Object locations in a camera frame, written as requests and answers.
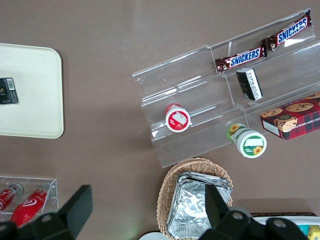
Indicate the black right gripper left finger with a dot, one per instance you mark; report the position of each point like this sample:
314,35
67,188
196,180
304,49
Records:
77,207

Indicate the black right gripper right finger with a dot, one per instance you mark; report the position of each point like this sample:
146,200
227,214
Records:
217,207

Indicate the oval tan wicker basket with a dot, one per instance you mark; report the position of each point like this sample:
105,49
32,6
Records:
165,190

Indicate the dark flat tray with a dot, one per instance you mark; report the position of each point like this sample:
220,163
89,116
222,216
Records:
280,214

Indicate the white rectangular snack tray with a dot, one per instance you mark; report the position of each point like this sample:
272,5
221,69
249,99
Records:
287,219

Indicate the beige rectangular serving tray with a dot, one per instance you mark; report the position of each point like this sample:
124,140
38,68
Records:
32,90

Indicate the stacked aluminium foil trays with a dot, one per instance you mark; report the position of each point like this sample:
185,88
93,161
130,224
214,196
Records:
190,202

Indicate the clear acrylic bottle rack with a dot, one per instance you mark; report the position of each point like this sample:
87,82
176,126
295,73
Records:
53,192

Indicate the red cola bottle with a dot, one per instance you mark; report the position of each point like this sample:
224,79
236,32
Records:
27,206
7,197

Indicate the green sunflower yogurt cup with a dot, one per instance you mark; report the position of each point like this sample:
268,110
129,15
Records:
250,142

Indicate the teal snack packet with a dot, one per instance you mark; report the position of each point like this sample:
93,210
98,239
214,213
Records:
304,228

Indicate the red strawberry yogurt cup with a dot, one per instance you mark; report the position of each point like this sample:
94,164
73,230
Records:
177,118

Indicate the yellow snack packet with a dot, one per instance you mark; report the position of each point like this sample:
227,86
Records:
315,231

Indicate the red tartan cookie box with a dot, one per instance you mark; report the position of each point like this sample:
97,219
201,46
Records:
295,117

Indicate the small black white box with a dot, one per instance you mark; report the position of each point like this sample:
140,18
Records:
248,83

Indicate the clear acrylic stepped display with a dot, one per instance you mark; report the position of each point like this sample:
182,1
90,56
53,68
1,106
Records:
175,82

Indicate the small black flat packet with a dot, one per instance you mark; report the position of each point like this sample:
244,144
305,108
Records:
8,91

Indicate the Snickers chocolate bar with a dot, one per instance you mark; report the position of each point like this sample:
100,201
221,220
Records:
290,31
242,58

